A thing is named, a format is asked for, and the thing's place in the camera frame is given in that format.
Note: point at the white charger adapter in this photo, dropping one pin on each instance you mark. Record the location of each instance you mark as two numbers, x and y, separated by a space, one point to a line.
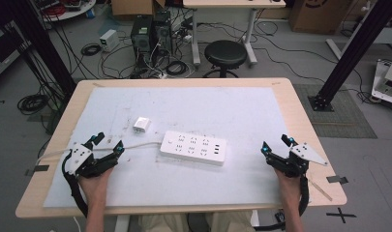
142 124

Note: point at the person's left hand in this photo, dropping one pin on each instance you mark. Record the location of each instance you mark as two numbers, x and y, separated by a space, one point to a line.
95 182

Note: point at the black round stool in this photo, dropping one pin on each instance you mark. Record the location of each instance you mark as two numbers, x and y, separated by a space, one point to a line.
226 53

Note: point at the white power strip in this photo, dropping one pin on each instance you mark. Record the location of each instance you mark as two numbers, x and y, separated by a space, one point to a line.
193 148

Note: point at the white power supply box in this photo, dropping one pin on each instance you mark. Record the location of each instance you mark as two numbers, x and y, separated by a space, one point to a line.
109 40

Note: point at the cardboard box with black logo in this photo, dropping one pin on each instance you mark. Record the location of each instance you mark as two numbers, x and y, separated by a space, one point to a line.
319 16

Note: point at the plain cardboard box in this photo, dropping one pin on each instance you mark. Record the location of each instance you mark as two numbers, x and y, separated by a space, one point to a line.
135 6

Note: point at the round white table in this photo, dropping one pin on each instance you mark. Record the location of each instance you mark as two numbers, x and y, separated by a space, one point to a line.
71 11

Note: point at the white table mat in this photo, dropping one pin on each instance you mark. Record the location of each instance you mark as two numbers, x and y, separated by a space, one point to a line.
184 187

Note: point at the black computer tower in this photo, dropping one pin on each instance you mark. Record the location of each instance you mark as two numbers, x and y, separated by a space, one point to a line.
142 38
163 32

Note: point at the black metal pillar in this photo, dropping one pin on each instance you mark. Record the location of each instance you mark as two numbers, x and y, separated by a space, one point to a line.
42 42
355 48

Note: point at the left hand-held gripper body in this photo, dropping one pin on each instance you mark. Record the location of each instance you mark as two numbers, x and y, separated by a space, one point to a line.
85 164

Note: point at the black tape cross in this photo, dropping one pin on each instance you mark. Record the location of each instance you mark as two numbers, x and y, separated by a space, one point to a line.
341 215

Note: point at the grey floor mat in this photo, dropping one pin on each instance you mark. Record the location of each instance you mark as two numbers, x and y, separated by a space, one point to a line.
342 116

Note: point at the black tape strip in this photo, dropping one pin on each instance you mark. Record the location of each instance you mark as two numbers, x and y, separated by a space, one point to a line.
337 179
38 169

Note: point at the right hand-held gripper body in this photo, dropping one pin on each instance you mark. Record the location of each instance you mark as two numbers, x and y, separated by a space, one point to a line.
293 161

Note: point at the thin wooden stick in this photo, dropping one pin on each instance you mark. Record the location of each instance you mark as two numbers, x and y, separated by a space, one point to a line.
320 190

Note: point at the person's beige trousers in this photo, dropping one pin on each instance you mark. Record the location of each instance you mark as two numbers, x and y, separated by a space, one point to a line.
164 223

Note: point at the white equipment unit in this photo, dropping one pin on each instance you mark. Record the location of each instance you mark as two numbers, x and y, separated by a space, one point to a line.
387 82

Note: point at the person's right hand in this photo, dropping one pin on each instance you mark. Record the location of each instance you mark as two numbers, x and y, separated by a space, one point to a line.
288 183

